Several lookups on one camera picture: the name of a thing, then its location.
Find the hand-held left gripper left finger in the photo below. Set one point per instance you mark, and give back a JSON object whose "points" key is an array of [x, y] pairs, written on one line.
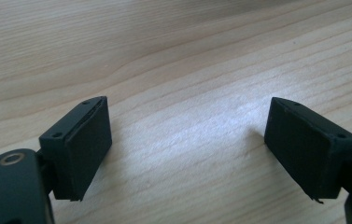
{"points": [[80, 146]]}

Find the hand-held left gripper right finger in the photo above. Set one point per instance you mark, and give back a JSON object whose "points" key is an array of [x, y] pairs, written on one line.
{"points": [[307, 149]]}

